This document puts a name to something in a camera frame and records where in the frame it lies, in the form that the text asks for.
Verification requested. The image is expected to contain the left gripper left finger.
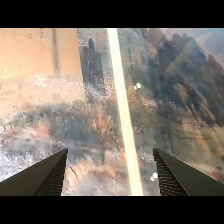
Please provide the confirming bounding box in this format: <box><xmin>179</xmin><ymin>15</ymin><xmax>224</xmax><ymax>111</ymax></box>
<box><xmin>0</xmin><ymin>147</ymin><xmax>69</xmax><ymax>197</ymax></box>

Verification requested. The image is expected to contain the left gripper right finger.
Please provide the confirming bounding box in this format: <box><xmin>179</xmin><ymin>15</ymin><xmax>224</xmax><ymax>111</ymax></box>
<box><xmin>152</xmin><ymin>147</ymin><xmax>224</xmax><ymax>197</ymax></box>

